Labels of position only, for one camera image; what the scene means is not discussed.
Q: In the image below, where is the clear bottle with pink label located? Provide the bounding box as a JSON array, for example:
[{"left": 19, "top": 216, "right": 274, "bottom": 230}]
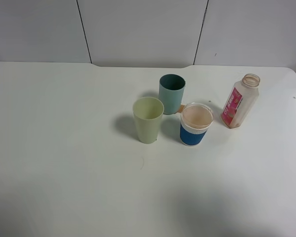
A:
[{"left": 221, "top": 74, "right": 260, "bottom": 128}]

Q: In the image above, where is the brown spilled drink puddle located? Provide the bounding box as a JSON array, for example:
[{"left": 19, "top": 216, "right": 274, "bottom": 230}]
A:
[{"left": 179, "top": 105, "right": 185, "bottom": 113}]

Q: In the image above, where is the teal plastic cup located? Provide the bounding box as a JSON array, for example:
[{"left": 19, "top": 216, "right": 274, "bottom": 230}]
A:
[{"left": 158, "top": 74, "right": 185, "bottom": 115}]

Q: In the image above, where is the blue sleeved clear cup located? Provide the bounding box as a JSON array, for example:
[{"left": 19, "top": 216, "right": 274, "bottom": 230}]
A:
[{"left": 180, "top": 102, "right": 214, "bottom": 146}]

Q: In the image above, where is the light green plastic cup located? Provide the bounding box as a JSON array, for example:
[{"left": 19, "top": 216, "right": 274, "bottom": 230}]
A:
[{"left": 133, "top": 97, "right": 164, "bottom": 144}]

